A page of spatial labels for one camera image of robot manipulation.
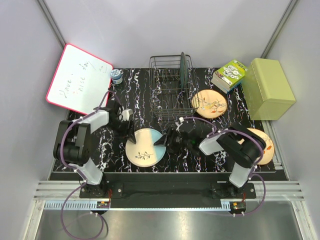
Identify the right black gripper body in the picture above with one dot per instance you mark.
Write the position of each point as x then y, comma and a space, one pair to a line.
176, 141

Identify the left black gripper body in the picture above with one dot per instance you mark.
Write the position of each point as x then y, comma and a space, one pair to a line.
126, 128

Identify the cream and blue plate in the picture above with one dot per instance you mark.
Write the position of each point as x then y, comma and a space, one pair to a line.
144, 153

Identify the cream bird plate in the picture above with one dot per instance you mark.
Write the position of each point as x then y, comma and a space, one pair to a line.
269, 150
209, 103

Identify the dark teal plate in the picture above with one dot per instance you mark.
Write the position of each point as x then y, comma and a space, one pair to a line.
184, 71

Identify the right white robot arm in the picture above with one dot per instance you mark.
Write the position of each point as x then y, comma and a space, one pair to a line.
241, 144

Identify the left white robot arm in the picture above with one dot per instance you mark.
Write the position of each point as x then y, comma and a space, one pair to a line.
73, 140

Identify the black marble pattern mat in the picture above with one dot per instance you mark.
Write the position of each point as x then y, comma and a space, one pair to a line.
108, 152

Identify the small blue lidded jar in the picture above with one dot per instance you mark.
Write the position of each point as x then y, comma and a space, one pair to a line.
116, 76

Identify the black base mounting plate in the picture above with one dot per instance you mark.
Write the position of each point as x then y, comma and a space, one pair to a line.
215, 185

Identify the pink framed whiteboard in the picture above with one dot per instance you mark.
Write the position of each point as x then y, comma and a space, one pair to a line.
80, 80

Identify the green cover book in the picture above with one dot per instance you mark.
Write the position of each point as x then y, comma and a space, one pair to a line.
229, 76

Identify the light green box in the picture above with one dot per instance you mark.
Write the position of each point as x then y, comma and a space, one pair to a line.
267, 92

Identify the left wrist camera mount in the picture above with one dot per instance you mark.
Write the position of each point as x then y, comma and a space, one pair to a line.
126, 115

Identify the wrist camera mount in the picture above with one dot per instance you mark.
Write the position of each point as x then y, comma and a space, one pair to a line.
182, 125
126, 115

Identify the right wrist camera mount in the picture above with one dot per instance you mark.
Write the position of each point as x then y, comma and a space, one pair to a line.
182, 125

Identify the wire dish rack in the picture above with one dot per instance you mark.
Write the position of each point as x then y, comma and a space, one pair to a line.
168, 101

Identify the aluminium rail frame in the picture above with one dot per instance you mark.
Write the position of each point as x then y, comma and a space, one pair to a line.
278, 212

